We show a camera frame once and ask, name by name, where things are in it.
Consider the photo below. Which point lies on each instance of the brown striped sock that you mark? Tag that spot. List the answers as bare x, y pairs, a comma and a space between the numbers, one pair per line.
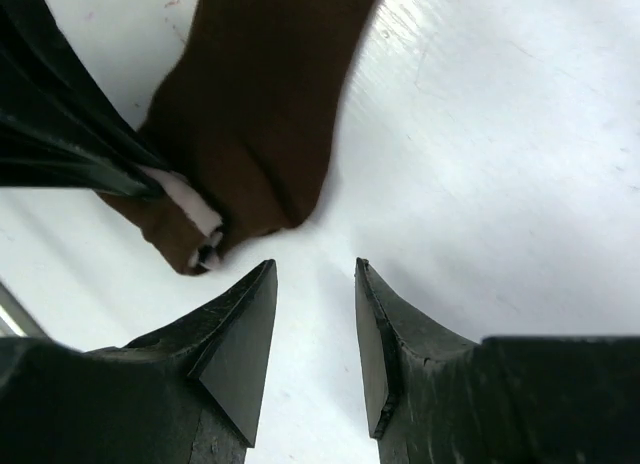
245, 121

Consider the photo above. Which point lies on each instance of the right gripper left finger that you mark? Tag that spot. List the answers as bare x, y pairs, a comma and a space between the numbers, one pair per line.
189, 392

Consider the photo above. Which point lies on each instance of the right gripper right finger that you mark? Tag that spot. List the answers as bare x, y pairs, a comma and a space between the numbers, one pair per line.
433, 396

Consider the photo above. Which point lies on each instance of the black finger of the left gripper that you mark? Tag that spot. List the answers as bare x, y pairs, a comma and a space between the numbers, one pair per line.
58, 129

